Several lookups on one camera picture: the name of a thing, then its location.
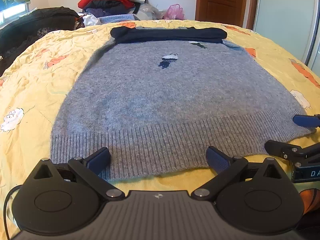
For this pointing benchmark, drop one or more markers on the pink plastic bag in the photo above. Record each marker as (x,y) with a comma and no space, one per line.
(174,12)

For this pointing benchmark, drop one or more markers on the black clothes heap at window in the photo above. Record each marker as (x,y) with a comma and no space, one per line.
(18,35)

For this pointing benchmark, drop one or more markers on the light blue folded garment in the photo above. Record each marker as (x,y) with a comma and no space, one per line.
(118,18)

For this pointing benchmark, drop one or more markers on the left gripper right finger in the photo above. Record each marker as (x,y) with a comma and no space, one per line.
(252,197)

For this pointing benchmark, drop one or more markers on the glass sliding wardrobe door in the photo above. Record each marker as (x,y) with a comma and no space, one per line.
(292,24)

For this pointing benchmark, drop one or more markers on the yellow quilt with animal prints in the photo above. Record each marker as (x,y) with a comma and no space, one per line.
(35,85)

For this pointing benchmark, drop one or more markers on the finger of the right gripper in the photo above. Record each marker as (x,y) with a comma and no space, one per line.
(294,153)
(309,121)

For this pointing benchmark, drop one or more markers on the grey knit sweater navy sleeves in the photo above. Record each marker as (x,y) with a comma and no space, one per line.
(158,98)

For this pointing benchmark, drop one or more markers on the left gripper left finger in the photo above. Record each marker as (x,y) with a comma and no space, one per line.
(65,197)

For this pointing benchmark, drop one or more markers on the brown wooden door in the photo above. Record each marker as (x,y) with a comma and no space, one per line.
(241,13)

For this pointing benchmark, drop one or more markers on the white plastic bag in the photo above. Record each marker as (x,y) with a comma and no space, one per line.
(90,20)

